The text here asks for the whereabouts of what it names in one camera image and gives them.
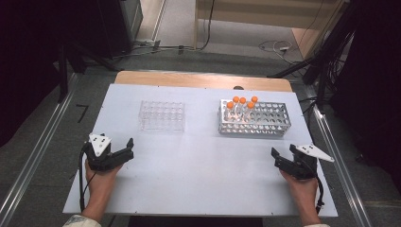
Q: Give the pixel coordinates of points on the light wooden bench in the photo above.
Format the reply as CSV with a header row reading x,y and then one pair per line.
x,y
268,15

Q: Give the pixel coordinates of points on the dark round table grommet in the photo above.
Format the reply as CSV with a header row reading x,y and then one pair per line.
x,y
238,87

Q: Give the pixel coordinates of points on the person's left sleeve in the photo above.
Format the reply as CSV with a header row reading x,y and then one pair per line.
x,y
80,221

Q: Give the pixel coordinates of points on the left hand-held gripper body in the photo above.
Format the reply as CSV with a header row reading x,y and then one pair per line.
x,y
99,148

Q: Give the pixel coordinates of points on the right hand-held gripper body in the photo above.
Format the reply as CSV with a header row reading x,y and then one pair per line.
x,y
304,165

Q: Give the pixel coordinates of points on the metal floor rail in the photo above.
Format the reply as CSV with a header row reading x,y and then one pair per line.
x,y
351,189
39,151

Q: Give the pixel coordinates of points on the person's left hand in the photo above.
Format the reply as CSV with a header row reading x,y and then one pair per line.
x,y
101,183

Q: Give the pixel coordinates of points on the person's sleeve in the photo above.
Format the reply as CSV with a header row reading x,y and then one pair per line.
x,y
80,221
320,225

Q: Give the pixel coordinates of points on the black cabinet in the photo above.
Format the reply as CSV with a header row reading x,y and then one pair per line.
x,y
116,25

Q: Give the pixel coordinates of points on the perforated metal tube rack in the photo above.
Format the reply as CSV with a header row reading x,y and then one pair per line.
x,y
271,122

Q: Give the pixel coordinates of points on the person's right hand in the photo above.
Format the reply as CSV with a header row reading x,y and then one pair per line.
x,y
302,189

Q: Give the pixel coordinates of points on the black tripod stand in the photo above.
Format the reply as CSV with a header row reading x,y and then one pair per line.
x,y
322,82

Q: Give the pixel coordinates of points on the person's right sleeve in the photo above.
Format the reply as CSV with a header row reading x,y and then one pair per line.
x,y
320,225

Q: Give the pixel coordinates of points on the black slanted stand leg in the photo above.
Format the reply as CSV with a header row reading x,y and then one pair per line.
x,y
94,58

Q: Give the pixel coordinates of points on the clear acrylic tube rack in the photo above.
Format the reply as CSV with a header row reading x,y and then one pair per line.
x,y
162,116

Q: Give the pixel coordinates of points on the dark curtain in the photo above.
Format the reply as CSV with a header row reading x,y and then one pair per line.
x,y
25,63
378,78

